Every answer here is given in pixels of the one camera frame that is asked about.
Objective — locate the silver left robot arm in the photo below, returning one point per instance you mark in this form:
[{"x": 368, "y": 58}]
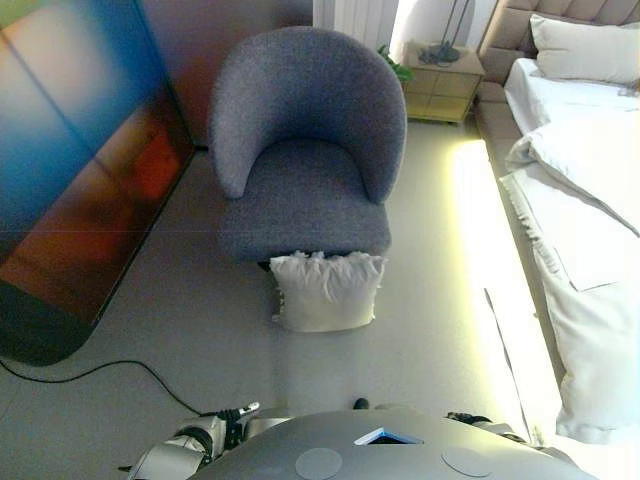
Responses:
[{"x": 165, "y": 457}]

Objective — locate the white radiator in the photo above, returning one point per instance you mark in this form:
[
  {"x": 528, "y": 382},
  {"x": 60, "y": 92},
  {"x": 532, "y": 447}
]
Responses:
[{"x": 350, "y": 20}]

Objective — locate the grey fabric armchair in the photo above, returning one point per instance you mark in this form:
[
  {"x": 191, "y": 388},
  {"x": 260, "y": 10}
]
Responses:
[{"x": 305, "y": 200}]

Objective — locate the beige upholstered bed frame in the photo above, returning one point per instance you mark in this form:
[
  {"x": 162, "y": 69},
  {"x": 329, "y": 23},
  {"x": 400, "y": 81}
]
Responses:
[{"x": 505, "y": 35}]

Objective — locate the white bed pillow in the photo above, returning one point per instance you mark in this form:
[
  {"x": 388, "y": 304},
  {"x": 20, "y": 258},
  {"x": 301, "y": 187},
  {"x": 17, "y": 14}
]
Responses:
[{"x": 585, "y": 50}]

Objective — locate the light wooden nightstand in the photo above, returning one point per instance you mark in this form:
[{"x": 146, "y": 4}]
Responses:
[{"x": 440, "y": 90}]

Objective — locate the white fringed cushion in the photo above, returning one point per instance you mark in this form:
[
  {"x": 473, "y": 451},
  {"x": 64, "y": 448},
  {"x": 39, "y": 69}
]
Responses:
[{"x": 325, "y": 295}]

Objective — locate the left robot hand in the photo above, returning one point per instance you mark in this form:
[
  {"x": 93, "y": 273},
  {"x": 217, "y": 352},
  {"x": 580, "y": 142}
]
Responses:
[{"x": 235, "y": 415}]

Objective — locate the dark metal lamp base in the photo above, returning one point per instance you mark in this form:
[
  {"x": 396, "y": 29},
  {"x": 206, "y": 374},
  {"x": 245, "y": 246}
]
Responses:
[{"x": 440, "y": 52}]

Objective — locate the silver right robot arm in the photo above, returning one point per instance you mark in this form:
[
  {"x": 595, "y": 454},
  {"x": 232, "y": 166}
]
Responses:
[{"x": 495, "y": 425}]

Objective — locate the white sheeted mattress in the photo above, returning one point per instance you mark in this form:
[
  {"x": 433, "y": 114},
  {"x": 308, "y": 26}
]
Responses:
[{"x": 575, "y": 105}]

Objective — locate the grey robot torso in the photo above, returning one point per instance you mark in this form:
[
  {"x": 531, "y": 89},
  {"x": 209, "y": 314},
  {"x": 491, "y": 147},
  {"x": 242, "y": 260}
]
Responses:
[{"x": 390, "y": 460}]

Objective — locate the colourful standing panel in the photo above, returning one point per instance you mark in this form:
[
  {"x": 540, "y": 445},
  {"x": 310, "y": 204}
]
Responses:
[{"x": 75, "y": 150}]

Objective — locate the green potted plant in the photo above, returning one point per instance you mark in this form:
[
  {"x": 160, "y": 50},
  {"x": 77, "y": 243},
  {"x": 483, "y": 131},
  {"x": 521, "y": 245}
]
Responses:
[{"x": 400, "y": 70}]

